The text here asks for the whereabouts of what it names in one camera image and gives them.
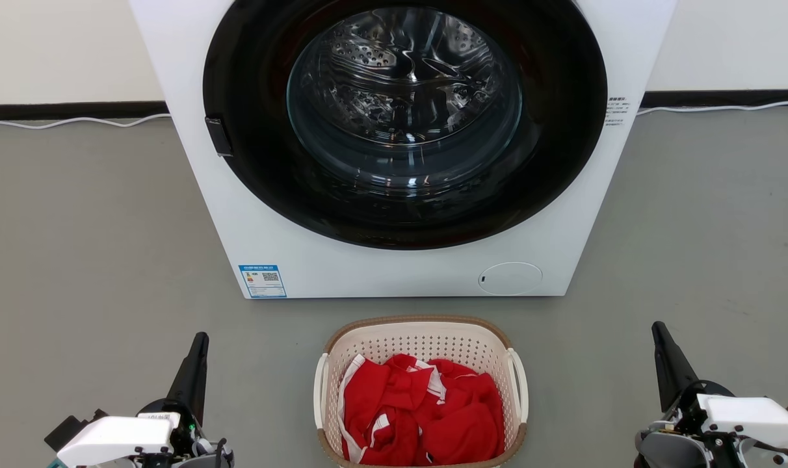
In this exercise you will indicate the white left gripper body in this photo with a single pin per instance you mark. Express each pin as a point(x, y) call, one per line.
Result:
point(118, 439)

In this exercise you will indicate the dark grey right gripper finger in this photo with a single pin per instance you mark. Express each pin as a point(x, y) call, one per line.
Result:
point(670, 370)

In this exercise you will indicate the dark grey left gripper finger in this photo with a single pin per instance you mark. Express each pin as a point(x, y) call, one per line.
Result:
point(189, 380)

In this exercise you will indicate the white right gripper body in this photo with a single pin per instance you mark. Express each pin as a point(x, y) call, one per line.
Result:
point(745, 416)

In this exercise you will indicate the cream perforated laundry basket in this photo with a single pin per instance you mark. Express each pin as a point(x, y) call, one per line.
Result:
point(426, 341)

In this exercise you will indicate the red and white garment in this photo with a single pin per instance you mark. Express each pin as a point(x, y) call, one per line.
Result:
point(426, 416)

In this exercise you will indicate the blue energy label sticker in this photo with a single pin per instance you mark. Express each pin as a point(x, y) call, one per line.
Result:
point(262, 281)

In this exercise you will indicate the round white filter cover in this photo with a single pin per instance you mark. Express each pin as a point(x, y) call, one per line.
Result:
point(510, 279)

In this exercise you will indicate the white washing machine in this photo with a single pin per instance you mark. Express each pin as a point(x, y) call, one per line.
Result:
point(368, 273)

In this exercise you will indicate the small printed text label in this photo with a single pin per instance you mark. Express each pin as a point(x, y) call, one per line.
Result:
point(616, 112)

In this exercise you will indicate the black round washer door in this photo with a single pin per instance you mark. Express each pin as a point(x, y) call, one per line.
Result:
point(251, 97)

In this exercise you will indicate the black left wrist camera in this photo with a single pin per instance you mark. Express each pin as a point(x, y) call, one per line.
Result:
point(59, 434)

